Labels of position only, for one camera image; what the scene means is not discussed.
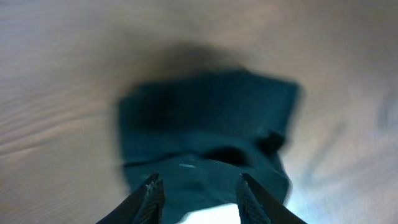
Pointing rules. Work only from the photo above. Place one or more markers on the black t-shirt with logo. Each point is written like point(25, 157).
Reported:
point(200, 133)

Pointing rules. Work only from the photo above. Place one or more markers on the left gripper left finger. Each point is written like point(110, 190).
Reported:
point(144, 206)

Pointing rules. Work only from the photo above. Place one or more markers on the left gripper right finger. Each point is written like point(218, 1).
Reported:
point(257, 206)

